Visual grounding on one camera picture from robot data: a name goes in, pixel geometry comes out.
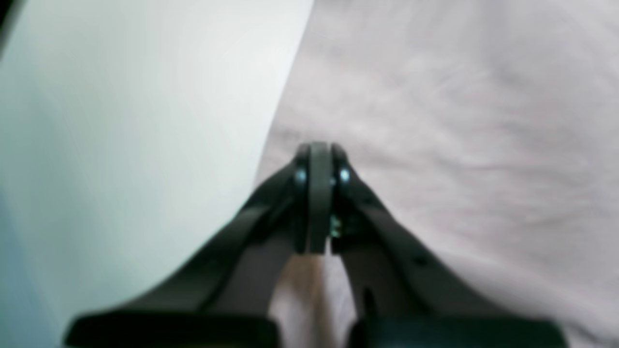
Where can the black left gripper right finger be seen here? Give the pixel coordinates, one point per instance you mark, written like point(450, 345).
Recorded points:
point(404, 295)

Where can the mauve t-shirt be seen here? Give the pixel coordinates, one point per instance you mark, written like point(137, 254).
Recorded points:
point(489, 128)

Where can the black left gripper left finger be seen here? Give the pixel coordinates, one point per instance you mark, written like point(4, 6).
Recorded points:
point(220, 297)

